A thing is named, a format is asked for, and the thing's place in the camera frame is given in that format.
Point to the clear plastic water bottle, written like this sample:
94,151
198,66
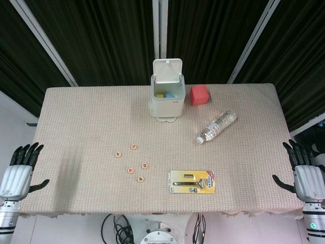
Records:
215,127

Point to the blue block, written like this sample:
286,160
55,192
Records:
169,95

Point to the yellow block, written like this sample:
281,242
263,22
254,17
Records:
160,96

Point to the red cube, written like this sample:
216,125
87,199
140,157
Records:
200,97

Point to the small black floor bracket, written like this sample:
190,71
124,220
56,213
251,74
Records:
31,124

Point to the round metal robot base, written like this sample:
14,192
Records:
160,236

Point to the wooden chess piece red character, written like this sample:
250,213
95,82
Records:
130,170
144,165
133,147

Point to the black curtain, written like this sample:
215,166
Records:
208,38
299,63
101,38
15,50

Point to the beige woven tablecloth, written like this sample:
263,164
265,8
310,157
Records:
101,114

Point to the grey metal frame post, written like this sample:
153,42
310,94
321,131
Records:
43,38
160,28
254,38

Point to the round wooden chess piece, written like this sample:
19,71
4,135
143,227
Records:
118,154

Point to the wooden chess piece black character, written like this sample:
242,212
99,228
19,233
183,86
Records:
140,179

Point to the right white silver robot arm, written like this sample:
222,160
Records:
314,221

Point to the yellow razor blister pack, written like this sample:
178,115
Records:
177,188

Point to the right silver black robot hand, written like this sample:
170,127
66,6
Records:
309,180

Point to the white flower-shaped coaster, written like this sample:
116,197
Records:
166,120

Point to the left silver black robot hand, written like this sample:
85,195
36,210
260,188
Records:
15,180

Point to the grey metal frame bar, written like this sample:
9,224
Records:
311,125

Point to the white bin with flip lid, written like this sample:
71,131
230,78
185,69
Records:
167,106

